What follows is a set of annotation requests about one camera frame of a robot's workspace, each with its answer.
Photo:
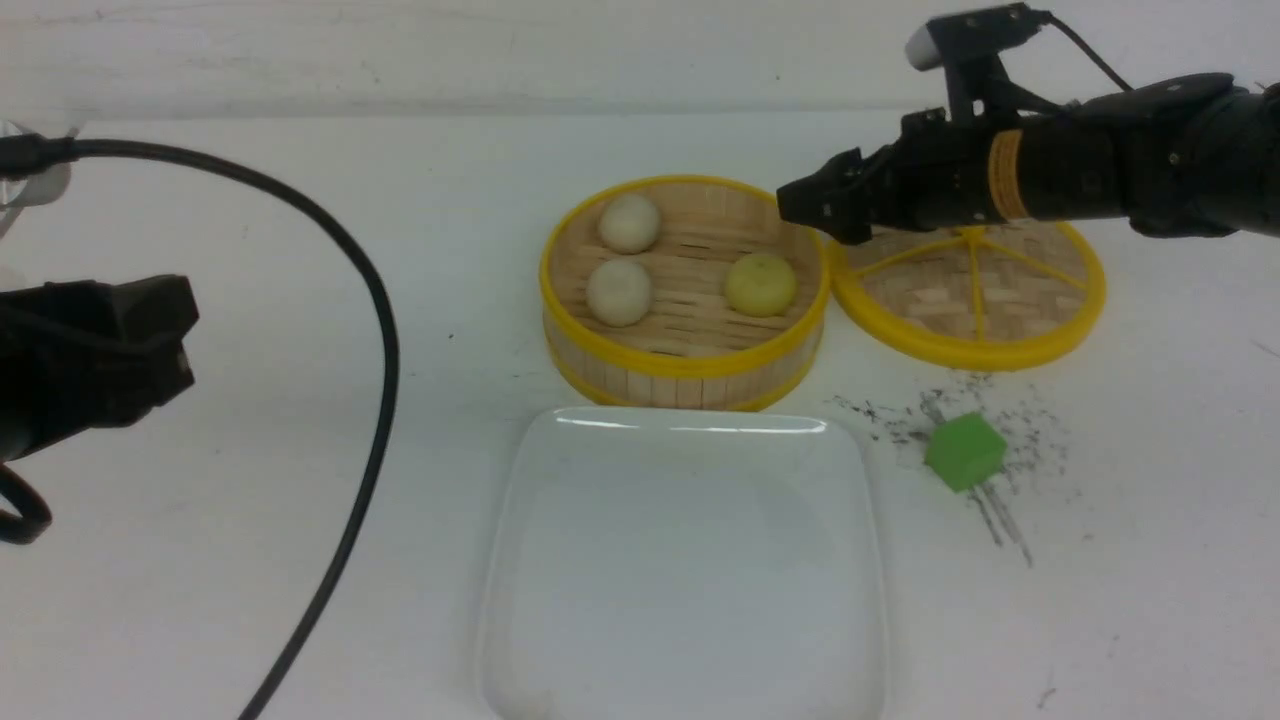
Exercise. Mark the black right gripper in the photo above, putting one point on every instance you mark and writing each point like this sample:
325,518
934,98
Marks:
939,174

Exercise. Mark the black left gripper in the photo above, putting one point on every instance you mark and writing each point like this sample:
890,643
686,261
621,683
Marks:
90,355

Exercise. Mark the yellow steamed bun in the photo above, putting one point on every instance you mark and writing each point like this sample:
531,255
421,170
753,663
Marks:
760,285

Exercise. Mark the white steamed bun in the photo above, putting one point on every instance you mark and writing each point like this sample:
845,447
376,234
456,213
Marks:
619,293
629,224

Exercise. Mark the white steamed bun front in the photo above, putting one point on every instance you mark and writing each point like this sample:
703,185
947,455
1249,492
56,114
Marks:
619,293

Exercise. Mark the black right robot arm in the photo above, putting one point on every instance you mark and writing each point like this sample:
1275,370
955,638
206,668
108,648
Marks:
1194,156

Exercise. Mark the white square plate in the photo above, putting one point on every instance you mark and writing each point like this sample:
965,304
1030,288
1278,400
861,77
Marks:
679,564

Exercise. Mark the yellow-rimmed bamboo steamer lid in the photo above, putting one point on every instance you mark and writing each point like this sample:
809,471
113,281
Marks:
997,298

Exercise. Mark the yellow-rimmed bamboo steamer basket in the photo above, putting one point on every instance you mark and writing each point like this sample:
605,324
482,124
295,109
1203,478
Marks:
691,350

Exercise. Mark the green cube block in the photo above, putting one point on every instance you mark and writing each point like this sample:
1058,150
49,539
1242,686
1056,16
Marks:
965,452

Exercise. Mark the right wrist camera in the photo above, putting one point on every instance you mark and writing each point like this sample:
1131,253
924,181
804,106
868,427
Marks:
967,47

